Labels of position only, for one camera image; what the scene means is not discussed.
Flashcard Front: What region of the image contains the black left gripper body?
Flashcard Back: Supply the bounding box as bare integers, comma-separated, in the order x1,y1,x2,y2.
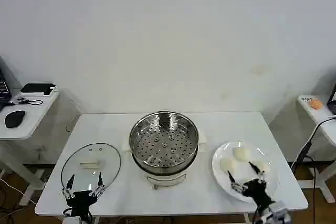
66,190,98,217

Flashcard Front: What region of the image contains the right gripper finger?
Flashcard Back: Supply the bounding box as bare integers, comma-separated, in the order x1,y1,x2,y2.
227,170,247,192
249,161,266,183

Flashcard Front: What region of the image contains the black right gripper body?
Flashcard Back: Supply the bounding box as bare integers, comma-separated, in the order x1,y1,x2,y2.
243,178,275,206

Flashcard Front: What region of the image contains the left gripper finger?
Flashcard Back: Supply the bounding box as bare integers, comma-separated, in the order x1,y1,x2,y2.
61,174,76,199
88,172,106,198

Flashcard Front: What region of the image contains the white steamed bun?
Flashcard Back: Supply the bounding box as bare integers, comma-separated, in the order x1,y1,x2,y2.
219,157,238,173
252,160,271,174
233,147,251,161

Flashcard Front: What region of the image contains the white round plate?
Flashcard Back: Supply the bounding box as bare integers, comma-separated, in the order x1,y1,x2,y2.
212,141,279,204

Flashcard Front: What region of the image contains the round glass lid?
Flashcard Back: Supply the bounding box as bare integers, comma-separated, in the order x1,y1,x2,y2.
60,142,122,193

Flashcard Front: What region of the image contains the white electric cooker base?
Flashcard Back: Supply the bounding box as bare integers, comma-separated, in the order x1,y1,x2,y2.
121,129,207,190

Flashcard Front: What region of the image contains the white side desk with mouse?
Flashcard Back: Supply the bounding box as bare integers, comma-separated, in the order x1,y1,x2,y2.
0,87,60,206

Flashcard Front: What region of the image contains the white side desk with orange object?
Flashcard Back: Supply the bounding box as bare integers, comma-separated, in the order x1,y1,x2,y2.
297,94,336,204

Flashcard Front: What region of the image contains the black computer mouse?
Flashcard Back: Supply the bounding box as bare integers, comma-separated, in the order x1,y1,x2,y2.
4,110,26,129

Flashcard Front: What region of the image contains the dark laptop with grey edge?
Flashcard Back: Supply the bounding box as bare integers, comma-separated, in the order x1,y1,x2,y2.
327,84,336,116

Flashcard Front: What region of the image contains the black and white flat box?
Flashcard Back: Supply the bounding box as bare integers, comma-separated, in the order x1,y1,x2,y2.
20,82,57,97

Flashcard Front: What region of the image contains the black laptop with lit screen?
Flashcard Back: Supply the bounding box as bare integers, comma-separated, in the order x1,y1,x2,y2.
0,68,13,110

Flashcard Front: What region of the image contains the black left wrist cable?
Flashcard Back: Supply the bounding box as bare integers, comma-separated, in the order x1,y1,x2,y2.
62,207,93,222

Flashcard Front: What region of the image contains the thick black hanging cable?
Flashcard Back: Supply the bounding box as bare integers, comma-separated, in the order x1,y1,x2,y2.
289,115,336,174

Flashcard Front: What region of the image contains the white floor cable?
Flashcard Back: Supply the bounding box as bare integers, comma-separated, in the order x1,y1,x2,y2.
0,178,37,206

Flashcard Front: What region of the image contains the thin black desk cable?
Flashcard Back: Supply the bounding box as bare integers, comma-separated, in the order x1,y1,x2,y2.
7,97,44,107

